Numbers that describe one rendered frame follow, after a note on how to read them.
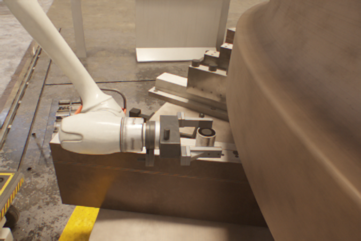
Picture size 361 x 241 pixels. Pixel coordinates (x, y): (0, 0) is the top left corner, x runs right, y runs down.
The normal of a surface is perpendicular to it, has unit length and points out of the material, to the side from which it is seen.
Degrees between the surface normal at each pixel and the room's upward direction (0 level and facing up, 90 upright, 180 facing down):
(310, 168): 90
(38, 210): 0
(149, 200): 90
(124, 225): 0
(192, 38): 90
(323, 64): 61
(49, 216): 0
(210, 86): 90
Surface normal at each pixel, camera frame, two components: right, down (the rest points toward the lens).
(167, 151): 0.07, 0.54
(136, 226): 0.08, -0.84
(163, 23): 0.28, 0.53
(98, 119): 0.12, -0.64
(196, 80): -0.45, 0.44
